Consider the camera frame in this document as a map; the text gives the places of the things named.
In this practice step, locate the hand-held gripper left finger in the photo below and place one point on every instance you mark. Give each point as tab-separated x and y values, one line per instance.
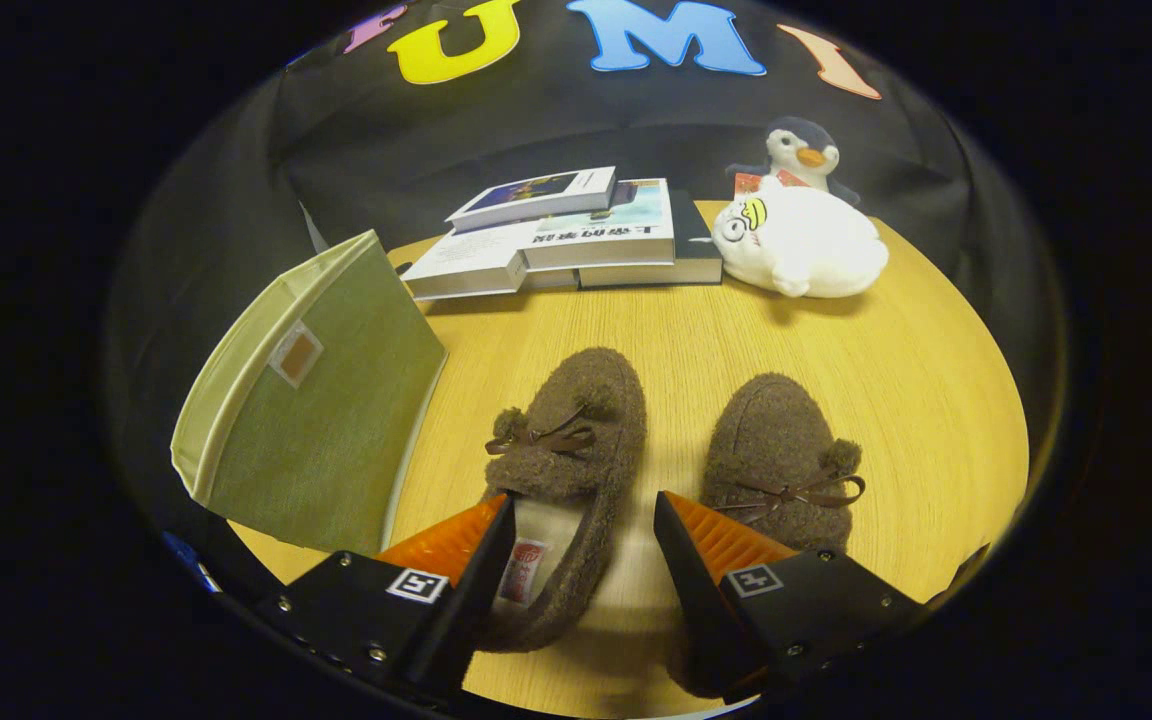
481	600

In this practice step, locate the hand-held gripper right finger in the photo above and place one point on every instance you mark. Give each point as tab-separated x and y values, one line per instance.
696	600

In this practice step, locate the brown fuzzy shoe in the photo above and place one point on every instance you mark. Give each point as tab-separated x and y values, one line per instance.
586	400
776	430

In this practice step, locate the green fabric storage box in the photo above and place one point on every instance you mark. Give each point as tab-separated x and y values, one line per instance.
336	430

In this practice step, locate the plain white book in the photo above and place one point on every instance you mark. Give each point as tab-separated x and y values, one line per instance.
461	265

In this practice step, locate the black cover book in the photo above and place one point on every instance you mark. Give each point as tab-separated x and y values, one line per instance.
696	250

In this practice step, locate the white seal plush toy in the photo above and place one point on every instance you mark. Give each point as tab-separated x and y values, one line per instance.
806	245

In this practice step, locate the white teal cover book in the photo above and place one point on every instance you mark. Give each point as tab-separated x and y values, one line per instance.
606	235

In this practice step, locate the small blue cover book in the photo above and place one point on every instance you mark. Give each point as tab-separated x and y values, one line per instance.
536	195

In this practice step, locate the penguin plush toy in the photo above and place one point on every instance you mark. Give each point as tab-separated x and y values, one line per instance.
801	150

